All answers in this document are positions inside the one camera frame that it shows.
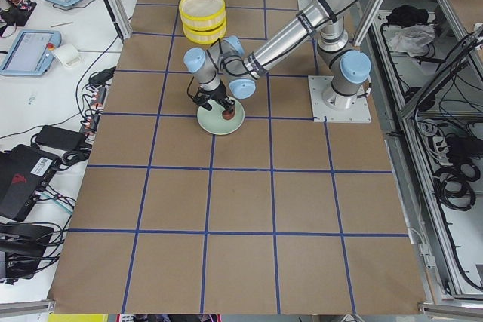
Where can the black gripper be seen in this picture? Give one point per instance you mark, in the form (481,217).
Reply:
(218,93)

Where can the brown chocolate bun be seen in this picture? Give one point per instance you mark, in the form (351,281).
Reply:
(228,114)

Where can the yellow steamer layer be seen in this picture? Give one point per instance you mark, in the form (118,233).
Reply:
(207,36)
(202,14)

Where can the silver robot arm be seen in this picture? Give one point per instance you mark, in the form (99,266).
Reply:
(224,70)

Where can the light green round plate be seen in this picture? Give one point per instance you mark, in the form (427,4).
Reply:
(213,122)

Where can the black power brick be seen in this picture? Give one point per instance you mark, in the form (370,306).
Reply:
(59,138)

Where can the blue teach pendant near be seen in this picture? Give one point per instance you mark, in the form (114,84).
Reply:
(31,53)

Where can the black electronics box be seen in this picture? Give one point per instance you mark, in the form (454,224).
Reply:
(25,171)

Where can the white crumpled cloth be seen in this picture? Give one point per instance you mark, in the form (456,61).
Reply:
(413,40)

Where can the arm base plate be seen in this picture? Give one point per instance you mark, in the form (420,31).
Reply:
(329,106)

